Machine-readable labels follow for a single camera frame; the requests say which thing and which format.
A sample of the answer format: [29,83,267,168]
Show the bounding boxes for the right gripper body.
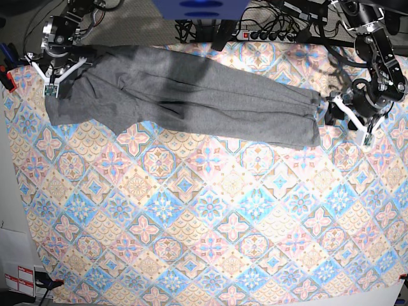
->
[43,44,77,75]

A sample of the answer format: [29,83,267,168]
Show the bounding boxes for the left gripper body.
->
[351,79,392,119]

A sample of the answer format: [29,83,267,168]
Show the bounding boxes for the grey T-shirt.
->
[45,46,321,149]

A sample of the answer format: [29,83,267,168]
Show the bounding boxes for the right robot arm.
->
[35,1,124,77]

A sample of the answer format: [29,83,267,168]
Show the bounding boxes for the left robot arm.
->
[318,1,407,134]

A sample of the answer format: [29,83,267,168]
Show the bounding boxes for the red clamp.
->
[0,65,17,92]

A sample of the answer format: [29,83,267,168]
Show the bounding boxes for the blue box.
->
[152,0,249,20]

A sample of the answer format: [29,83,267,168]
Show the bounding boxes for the colourful patterned tablecloth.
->
[1,41,408,306]

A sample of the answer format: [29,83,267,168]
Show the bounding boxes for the white box red labels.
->
[1,228,35,297]

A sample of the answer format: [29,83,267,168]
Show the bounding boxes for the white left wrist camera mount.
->
[326,92,385,147]

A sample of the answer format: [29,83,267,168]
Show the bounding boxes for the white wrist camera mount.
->
[24,52,87,98]
[326,92,385,147]

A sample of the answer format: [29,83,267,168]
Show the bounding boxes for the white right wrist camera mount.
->
[24,52,87,98]

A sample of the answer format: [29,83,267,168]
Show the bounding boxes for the white power strip red switch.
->
[235,30,297,43]

